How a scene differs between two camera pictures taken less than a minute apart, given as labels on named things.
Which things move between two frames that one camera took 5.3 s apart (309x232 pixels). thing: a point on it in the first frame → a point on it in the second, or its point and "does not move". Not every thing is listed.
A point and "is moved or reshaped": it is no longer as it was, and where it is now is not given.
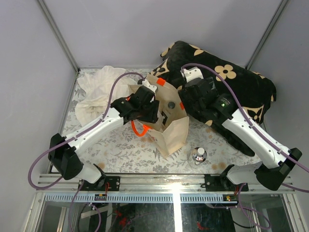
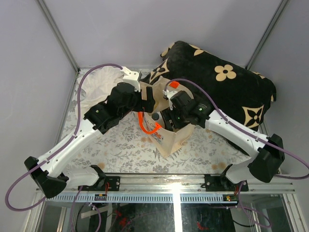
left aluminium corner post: (58, 34) does not move
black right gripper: (185, 98) → (167, 115)
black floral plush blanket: (252, 92) does not move
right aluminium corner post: (265, 33) does not move
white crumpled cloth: (94, 92) does not move
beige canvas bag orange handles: (170, 133) is moved or reshaped
